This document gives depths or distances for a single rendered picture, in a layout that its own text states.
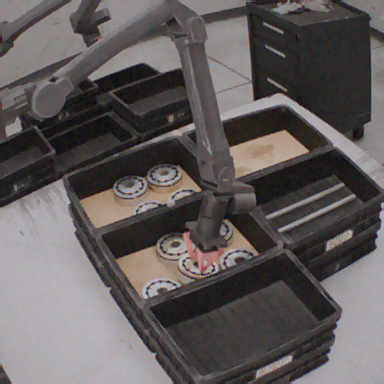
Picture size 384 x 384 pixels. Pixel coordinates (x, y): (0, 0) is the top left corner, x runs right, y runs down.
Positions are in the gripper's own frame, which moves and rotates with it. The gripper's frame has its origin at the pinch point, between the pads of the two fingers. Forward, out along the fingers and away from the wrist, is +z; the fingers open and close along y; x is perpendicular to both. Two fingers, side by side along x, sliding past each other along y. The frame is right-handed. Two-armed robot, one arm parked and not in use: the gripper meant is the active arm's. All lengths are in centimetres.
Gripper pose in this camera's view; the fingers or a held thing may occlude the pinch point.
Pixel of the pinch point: (198, 263)
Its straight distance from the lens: 172.1
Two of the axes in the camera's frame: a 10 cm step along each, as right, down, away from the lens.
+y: -4.7, -5.0, 7.3
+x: -8.6, 0.5, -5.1
